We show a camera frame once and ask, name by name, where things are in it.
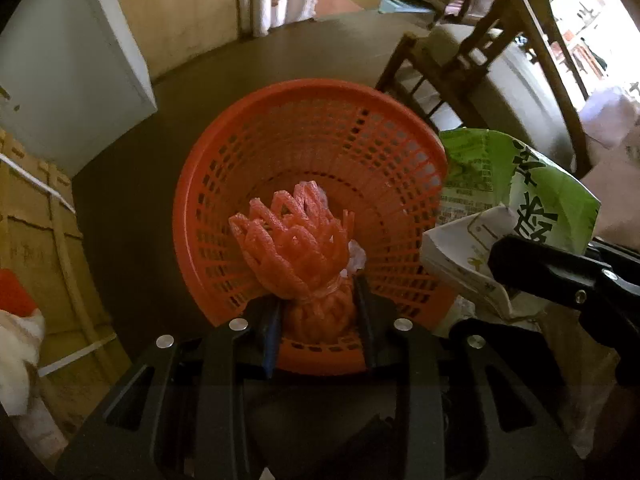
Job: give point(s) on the orange foam fruit net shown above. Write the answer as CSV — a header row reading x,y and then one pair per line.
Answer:
x,y
295,245

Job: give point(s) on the small brown cardboard box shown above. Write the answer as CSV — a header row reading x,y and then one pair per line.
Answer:
x,y
615,190

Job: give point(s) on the pink cloth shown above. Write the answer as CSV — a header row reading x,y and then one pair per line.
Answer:
x,y
580,395

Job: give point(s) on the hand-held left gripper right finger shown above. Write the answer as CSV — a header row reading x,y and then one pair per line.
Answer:
x,y
362,312

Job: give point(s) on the wooden chair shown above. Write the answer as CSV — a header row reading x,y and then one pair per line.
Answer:
x,y
505,15

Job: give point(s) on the green and white carton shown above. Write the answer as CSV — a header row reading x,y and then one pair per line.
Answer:
x,y
525,185

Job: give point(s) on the large brown cardboard sheet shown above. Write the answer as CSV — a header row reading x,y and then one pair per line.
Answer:
x,y
175,10

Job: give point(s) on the grey metal cabinet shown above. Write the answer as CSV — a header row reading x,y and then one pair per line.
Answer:
x,y
75,75

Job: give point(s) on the beige chair cushion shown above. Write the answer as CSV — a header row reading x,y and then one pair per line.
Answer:
x,y
520,90

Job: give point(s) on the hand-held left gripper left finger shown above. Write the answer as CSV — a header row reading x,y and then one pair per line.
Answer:
x,y
271,332

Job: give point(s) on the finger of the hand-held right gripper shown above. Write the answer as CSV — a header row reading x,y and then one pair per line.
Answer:
x,y
545,270
510,329

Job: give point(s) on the red and white cloth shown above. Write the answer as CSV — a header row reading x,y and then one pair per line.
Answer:
x,y
20,360

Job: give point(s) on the orange plastic basket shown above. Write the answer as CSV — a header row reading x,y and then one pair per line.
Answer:
x,y
310,160

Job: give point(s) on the white plastic bag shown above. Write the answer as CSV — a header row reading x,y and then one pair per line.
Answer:
x,y
615,110

